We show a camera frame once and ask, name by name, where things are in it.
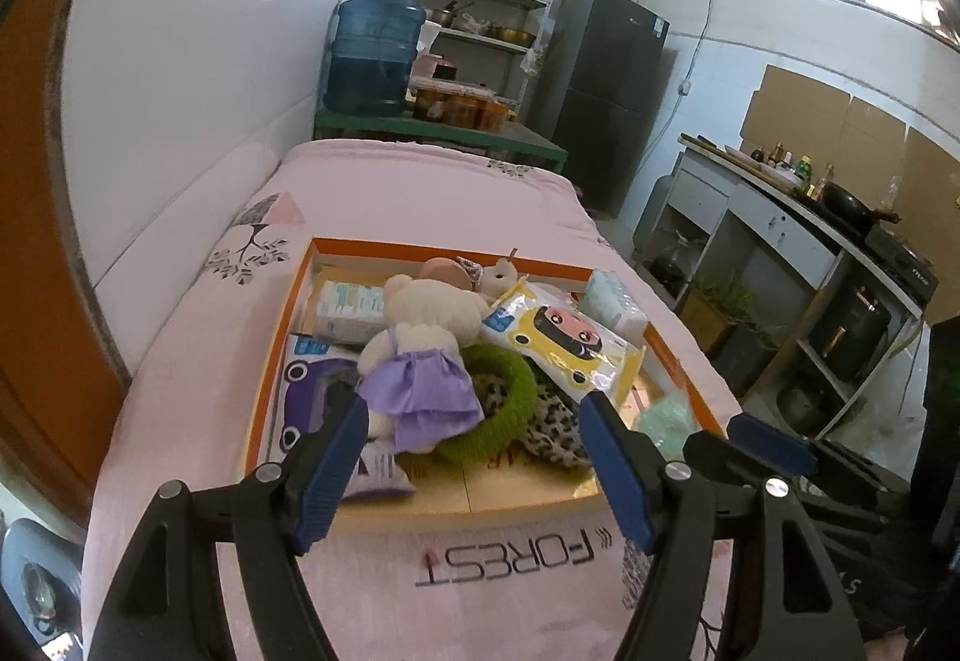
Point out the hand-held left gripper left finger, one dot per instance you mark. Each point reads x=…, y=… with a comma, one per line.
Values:
x=334, y=466

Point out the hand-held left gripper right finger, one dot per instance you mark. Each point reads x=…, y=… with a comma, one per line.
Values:
x=615, y=473

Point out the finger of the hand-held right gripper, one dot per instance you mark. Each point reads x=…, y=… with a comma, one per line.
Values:
x=712, y=455
x=765, y=442

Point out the mint green soft pack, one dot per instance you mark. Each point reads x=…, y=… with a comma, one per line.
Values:
x=664, y=421

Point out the leopard print scrunchie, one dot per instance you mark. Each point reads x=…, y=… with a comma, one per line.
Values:
x=555, y=436

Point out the purple wet wipes pack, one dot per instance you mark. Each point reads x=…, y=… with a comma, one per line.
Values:
x=307, y=383

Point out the shallow orange-rimmed cardboard box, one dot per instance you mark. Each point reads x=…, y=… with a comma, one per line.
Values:
x=510, y=488

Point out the cream teddy bear purple dress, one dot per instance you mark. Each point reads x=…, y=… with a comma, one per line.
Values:
x=420, y=391

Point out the yellow wet wipes pack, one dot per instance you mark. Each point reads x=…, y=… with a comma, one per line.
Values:
x=555, y=338

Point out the white green tissue pack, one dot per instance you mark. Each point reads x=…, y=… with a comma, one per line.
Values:
x=345, y=308

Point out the white blue tissue pack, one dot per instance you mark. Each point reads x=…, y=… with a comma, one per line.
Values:
x=611, y=305

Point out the small cream plush pink ruffle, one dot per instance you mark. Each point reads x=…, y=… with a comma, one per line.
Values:
x=499, y=275

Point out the dark round pot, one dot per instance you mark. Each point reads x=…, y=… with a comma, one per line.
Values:
x=802, y=410

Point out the potted plants crate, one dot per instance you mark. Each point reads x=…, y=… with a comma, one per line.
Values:
x=712, y=323

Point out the black cooking pot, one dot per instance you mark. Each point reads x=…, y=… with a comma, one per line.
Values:
x=847, y=331

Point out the gas stove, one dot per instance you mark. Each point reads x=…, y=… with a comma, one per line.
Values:
x=907, y=267

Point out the white cabinet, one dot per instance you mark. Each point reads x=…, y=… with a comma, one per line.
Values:
x=750, y=211

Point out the grey gas cylinder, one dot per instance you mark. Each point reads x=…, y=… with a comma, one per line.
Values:
x=656, y=211

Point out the black wok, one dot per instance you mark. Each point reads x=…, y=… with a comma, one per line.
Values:
x=847, y=203

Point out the group of condiment bottles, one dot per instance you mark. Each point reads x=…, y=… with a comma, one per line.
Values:
x=802, y=170

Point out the floor fan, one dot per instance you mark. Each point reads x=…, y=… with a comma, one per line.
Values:
x=37, y=578

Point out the green table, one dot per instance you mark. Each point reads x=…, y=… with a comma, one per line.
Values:
x=525, y=144

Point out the dark grey refrigerator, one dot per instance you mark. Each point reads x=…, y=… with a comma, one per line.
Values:
x=600, y=106

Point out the row of amber jars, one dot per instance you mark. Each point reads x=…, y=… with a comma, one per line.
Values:
x=465, y=110

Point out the blue water jug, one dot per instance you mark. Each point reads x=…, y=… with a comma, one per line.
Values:
x=367, y=61

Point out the pink plastic container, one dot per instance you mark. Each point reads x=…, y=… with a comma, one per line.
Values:
x=426, y=67

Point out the brass bowl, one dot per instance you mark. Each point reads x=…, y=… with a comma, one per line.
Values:
x=514, y=39

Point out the cardboard wall sheets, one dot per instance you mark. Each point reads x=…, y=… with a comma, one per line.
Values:
x=810, y=114

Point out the brown wooden door frame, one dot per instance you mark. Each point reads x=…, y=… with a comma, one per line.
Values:
x=37, y=256

